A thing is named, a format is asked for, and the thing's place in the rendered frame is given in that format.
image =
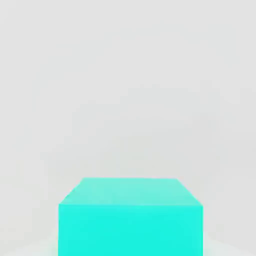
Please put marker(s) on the small turquoise cube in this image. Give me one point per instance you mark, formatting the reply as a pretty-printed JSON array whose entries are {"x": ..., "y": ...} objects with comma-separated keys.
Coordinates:
[{"x": 130, "y": 226}]

